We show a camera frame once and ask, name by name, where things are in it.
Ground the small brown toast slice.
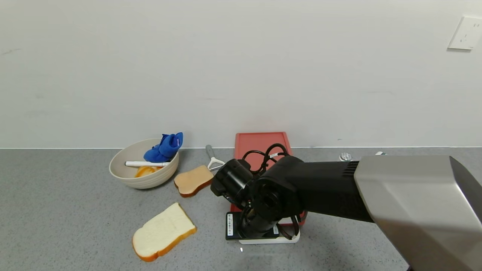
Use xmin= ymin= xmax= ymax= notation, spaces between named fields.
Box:
xmin=174 ymin=165 xmax=214 ymax=198

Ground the grey handled white peeler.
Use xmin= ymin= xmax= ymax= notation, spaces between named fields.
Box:
xmin=205 ymin=145 xmax=226 ymax=171

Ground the beige ribbed bowl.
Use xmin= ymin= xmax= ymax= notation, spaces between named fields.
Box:
xmin=109 ymin=138 xmax=180 ymax=189

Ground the blue cloth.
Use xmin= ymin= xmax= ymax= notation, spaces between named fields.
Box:
xmin=143 ymin=132 xmax=184 ymax=163

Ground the white wall socket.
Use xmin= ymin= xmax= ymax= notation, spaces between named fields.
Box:
xmin=447 ymin=16 xmax=482 ymax=50

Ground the large white bread slice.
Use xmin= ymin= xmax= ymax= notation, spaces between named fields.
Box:
xmin=132 ymin=202 xmax=197 ymax=262

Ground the red drawer with white handle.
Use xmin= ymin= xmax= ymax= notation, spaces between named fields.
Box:
xmin=230 ymin=203 xmax=308 ymax=245

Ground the orange round food item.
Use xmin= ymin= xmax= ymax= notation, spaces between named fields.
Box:
xmin=135 ymin=166 xmax=162 ymax=178

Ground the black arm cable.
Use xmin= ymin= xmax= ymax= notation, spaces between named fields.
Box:
xmin=242 ymin=143 xmax=291 ymax=175

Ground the white pen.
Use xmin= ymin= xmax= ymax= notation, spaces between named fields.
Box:
xmin=125 ymin=161 xmax=171 ymax=167

